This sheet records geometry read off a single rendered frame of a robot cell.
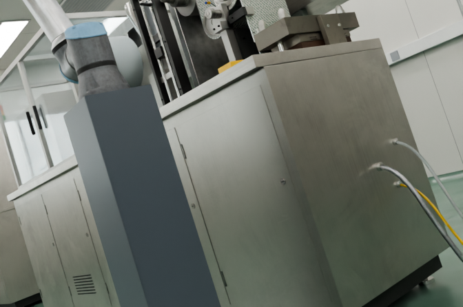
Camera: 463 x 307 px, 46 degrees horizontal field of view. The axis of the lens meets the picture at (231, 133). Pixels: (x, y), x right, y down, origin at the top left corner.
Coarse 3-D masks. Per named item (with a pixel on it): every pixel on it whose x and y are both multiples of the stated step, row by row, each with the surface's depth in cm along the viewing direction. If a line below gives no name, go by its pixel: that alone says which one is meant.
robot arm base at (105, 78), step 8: (96, 64) 150; (104, 64) 151; (112, 64) 153; (80, 72) 152; (88, 72) 150; (96, 72) 150; (104, 72) 150; (112, 72) 152; (120, 72) 155; (80, 80) 152; (88, 80) 150; (96, 80) 149; (104, 80) 149; (112, 80) 150; (120, 80) 152; (80, 88) 151; (88, 88) 149; (96, 88) 148; (104, 88) 148; (112, 88) 149; (120, 88) 150; (80, 96) 151
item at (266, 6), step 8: (240, 0) 199; (248, 0) 201; (256, 0) 203; (264, 0) 206; (272, 0) 209; (280, 0) 212; (256, 8) 202; (264, 8) 205; (272, 8) 208; (248, 16) 198; (256, 16) 201; (264, 16) 204; (272, 16) 206; (288, 16) 212; (248, 24) 198; (256, 24) 200; (256, 32) 199
